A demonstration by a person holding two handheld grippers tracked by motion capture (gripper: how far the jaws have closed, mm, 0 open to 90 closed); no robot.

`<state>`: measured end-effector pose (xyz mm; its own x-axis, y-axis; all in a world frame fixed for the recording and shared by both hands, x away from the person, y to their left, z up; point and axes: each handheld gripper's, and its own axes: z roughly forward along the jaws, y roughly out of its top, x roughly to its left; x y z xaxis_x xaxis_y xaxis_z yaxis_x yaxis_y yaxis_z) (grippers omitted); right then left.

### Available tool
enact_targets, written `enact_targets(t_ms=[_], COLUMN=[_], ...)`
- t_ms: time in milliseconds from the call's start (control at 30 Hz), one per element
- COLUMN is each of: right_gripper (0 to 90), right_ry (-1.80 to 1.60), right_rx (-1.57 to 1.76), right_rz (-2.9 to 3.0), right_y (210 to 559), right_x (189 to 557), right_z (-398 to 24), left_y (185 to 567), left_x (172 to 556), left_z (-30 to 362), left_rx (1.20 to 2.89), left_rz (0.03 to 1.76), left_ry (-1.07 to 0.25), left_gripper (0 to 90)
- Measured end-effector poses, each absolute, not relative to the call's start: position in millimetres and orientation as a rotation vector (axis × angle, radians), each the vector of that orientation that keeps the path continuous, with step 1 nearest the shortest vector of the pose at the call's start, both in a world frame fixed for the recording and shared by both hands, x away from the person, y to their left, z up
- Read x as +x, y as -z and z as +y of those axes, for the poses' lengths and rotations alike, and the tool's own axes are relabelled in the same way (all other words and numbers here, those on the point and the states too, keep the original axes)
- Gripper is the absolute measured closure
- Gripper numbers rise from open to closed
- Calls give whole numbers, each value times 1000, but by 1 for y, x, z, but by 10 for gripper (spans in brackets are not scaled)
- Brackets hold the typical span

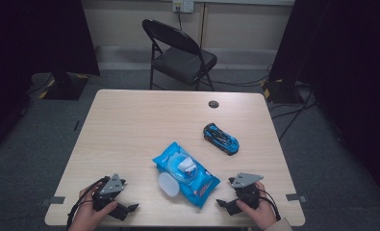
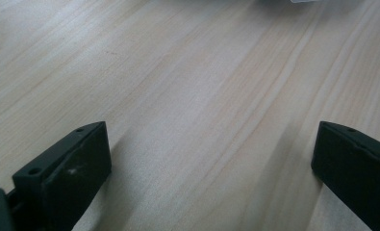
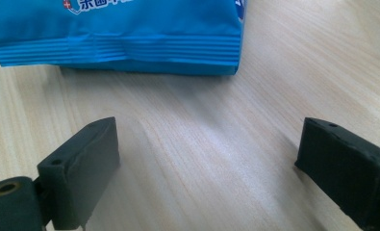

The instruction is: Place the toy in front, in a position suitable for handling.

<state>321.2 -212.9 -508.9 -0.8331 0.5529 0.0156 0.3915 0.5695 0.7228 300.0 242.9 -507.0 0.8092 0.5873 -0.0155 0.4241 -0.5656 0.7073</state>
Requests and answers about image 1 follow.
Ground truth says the right hand-held gripper cable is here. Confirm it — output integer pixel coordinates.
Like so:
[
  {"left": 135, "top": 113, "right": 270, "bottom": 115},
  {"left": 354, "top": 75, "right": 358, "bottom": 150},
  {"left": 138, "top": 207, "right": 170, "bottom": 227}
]
[{"left": 258, "top": 188, "right": 282, "bottom": 221}]

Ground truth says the blue wet wipes packet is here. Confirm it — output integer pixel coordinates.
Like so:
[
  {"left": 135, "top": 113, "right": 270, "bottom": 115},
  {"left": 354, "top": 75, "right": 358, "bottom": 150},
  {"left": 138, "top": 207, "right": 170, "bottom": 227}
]
[{"left": 152, "top": 141, "right": 221, "bottom": 209}]

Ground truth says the blue toy car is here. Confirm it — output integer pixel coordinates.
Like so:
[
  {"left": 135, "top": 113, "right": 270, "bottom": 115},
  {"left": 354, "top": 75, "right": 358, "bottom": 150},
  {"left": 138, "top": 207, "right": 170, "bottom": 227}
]
[{"left": 203, "top": 122, "right": 241, "bottom": 157}]

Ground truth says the hand-held gripper cable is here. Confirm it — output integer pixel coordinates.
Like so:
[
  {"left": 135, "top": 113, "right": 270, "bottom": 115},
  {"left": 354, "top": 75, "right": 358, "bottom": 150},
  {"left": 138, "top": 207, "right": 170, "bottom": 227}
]
[
  {"left": 258, "top": 188, "right": 282, "bottom": 221},
  {"left": 66, "top": 179, "right": 103, "bottom": 231}
]

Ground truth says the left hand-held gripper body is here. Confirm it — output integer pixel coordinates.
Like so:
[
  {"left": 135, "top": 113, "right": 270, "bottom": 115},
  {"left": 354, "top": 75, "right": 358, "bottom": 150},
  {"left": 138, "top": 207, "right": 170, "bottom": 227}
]
[{"left": 91, "top": 173, "right": 127, "bottom": 212}]

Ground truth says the black floor cable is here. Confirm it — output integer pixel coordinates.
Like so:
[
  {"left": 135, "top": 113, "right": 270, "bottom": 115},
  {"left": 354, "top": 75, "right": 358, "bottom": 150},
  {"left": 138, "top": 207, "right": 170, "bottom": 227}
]
[
  {"left": 210, "top": 64, "right": 272, "bottom": 89},
  {"left": 268, "top": 86, "right": 318, "bottom": 142}
]

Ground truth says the black power cable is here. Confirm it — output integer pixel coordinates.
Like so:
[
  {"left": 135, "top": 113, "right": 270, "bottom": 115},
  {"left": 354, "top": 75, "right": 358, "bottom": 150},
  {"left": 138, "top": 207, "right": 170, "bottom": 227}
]
[{"left": 176, "top": 6, "right": 183, "bottom": 32}]

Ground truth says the beige wall conduit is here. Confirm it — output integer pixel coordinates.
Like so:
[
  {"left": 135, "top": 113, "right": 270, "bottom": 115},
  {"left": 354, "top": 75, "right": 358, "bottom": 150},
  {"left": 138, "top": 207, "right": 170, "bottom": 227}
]
[{"left": 198, "top": 2, "right": 209, "bottom": 49}]

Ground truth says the black folding chair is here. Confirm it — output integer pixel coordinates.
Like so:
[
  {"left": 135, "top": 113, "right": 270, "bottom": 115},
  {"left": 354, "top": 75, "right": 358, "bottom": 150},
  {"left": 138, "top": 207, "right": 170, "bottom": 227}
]
[{"left": 141, "top": 18, "right": 218, "bottom": 91}]

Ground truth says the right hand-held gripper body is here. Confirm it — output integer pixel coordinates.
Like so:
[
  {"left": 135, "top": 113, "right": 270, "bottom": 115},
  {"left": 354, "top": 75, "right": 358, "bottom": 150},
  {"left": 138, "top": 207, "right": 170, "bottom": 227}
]
[{"left": 228, "top": 172, "right": 265, "bottom": 208}]

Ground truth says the black stand base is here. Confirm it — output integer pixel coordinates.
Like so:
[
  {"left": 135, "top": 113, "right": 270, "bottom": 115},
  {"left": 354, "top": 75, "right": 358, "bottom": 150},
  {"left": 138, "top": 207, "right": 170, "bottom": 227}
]
[
  {"left": 262, "top": 78, "right": 305, "bottom": 104},
  {"left": 38, "top": 71, "right": 89, "bottom": 101}
]

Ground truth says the gray tape strip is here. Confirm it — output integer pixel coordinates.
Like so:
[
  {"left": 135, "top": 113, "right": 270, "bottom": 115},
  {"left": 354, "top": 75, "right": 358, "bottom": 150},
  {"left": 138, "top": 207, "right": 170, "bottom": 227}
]
[
  {"left": 286, "top": 192, "right": 308, "bottom": 204},
  {"left": 39, "top": 195, "right": 66, "bottom": 207}
]

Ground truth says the person's left hand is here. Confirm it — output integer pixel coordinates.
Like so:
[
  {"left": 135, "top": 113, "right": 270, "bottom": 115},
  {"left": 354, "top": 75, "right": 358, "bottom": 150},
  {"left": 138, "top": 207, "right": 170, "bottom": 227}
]
[{"left": 69, "top": 182, "right": 118, "bottom": 231}]

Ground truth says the left hand-held gripper cable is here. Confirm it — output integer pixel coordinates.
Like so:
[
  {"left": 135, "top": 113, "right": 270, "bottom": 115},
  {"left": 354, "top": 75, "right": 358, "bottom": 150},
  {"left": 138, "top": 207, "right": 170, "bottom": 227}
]
[{"left": 66, "top": 179, "right": 103, "bottom": 231}]

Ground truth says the person's right hand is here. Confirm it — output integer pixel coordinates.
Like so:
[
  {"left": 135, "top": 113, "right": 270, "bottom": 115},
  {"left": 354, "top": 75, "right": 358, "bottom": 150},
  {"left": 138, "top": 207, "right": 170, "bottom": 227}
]
[{"left": 236, "top": 181, "right": 278, "bottom": 230}]

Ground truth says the white wall outlet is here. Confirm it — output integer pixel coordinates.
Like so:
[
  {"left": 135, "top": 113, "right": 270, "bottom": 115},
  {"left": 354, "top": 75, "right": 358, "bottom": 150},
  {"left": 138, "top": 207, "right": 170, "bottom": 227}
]
[{"left": 172, "top": 0, "right": 195, "bottom": 13}]

